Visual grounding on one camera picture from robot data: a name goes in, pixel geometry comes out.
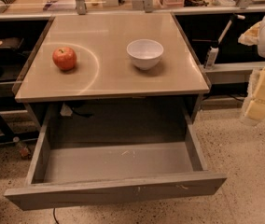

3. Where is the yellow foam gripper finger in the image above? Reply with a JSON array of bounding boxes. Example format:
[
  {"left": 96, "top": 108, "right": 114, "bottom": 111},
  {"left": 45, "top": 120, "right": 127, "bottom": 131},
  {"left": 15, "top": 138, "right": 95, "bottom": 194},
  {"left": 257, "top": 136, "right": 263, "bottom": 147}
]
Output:
[
  {"left": 238, "top": 21, "right": 260, "bottom": 46},
  {"left": 240, "top": 67, "right": 265, "bottom": 122}
]

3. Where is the grey top drawer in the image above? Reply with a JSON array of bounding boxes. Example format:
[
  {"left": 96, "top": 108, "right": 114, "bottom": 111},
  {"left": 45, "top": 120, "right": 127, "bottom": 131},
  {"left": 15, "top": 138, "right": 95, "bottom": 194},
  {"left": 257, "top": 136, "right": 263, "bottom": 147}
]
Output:
[{"left": 5, "top": 99, "right": 226, "bottom": 210}]

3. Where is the grey drawer cabinet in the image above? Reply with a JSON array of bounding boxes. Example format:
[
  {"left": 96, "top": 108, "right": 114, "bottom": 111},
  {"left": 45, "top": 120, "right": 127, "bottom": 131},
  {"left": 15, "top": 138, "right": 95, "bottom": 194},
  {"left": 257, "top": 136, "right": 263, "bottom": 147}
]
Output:
[{"left": 12, "top": 12, "right": 212, "bottom": 133}]

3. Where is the white tube with nozzle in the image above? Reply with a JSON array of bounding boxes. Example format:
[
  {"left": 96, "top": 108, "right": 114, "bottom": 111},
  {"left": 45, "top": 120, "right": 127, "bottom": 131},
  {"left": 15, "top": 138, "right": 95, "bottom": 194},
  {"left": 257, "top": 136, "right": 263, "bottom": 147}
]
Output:
[{"left": 203, "top": 14, "right": 245, "bottom": 69}]

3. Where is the white bowl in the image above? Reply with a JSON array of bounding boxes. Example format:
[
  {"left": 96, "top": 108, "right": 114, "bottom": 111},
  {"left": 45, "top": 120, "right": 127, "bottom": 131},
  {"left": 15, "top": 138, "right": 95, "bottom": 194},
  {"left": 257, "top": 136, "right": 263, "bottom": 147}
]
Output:
[{"left": 126, "top": 39, "right": 164, "bottom": 70}]

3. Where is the red apple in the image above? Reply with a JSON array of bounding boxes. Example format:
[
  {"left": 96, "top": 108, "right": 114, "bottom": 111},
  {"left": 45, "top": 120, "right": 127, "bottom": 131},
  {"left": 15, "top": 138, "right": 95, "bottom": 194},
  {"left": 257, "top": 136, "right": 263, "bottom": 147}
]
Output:
[{"left": 52, "top": 47, "right": 77, "bottom": 71}]

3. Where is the black box on shelf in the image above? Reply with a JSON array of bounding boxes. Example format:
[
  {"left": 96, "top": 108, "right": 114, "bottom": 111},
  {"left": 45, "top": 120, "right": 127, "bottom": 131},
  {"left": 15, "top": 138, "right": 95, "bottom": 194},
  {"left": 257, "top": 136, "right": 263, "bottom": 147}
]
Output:
[{"left": 0, "top": 37, "right": 23, "bottom": 50}]

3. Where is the black floor cable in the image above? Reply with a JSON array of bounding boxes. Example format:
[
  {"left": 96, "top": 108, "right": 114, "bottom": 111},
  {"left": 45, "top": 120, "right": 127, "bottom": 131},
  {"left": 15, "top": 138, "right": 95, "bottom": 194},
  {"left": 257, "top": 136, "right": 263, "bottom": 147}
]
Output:
[{"left": 52, "top": 207, "right": 61, "bottom": 224}]

